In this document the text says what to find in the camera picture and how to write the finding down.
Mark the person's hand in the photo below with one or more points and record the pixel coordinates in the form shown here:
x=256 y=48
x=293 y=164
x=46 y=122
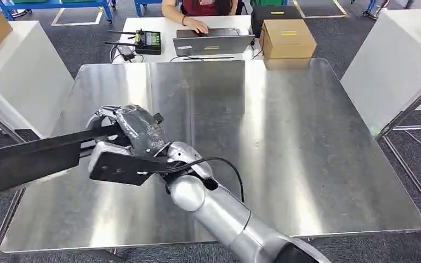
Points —
x=197 y=25

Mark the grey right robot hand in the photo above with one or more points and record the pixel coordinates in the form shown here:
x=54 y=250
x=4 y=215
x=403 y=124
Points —
x=139 y=129

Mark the black plastic plate with cutouts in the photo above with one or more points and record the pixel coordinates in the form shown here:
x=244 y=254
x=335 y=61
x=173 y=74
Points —
x=29 y=159

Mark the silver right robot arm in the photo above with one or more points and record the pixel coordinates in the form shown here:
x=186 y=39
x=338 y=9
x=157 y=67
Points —
x=217 y=214

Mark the person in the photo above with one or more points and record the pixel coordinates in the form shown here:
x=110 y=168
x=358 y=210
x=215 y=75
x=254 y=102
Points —
x=207 y=7

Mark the grey laptop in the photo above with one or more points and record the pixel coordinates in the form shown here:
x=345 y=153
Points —
x=212 y=44

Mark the white desk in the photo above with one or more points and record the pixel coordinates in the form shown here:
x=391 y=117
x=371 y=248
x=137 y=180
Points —
x=159 y=25

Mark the black remote controller with screen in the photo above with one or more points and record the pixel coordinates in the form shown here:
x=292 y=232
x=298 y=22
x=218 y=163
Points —
x=148 y=41

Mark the black case with yellow label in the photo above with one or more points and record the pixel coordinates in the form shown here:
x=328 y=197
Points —
x=272 y=16

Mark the cardboard box with yellow label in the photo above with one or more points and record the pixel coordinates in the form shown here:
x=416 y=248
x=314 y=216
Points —
x=286 y=40

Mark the white panel board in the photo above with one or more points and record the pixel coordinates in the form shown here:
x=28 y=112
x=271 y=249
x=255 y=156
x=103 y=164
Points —
x=21 y=72
x=388 y=69

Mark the stainless steel table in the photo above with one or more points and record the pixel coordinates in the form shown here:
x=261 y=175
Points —
x=297 y=145

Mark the blue metal frame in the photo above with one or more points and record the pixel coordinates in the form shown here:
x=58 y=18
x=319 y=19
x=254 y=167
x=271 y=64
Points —
x=54 y=4

